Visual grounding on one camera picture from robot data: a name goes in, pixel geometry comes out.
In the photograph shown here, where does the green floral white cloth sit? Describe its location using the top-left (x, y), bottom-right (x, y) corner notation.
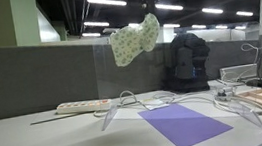
top-left (106, 11), bottom-right (165, 69)

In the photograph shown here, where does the transparent acrylic screen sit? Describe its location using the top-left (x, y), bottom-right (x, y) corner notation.
top-left (90, 21), bottom-right (262, 146)

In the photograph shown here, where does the long ceiling tube light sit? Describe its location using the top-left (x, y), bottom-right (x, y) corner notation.
top-left (154, 0), bottom-right (185, 15)
top-left (86, 0), bottom-right (128, 12)
top-left (82, 18), bottom-right (111, 30)
top-left (201, 4), bottom-right (224, 17)

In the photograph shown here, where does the black backpack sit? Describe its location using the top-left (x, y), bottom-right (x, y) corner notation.
top-left (157, 29), bottom-right (216, 97)

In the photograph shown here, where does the small white paper card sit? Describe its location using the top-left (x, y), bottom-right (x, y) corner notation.
top-left (139, 96), bottom-right (171, 113)

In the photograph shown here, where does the clear plastic container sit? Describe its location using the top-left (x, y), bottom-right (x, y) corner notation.
top-left (218, 62), bottom-right (261, 83)

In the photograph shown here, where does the white plug adapter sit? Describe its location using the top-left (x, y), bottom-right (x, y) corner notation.
top-left (213, 84), bottom-right (238, 103)

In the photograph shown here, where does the white power strip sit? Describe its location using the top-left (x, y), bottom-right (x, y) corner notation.
top-left (55, 97), bottom-right (114, 117)

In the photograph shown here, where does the purple paper sheet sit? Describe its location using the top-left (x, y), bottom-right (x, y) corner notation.
top-left (136, 95), bottom-right (236, 146)

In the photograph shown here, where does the grey office partition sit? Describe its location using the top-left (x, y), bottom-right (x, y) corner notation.
top-left (0, 11), bottom-right (262, 121)

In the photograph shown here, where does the white looped power cable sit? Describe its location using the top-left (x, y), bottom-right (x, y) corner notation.
top-left (117, 88), bottom-right (140, 108)

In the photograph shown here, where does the white tangled cable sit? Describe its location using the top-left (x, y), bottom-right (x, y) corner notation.
top-left (91, 80), bottom-right (262, 146)

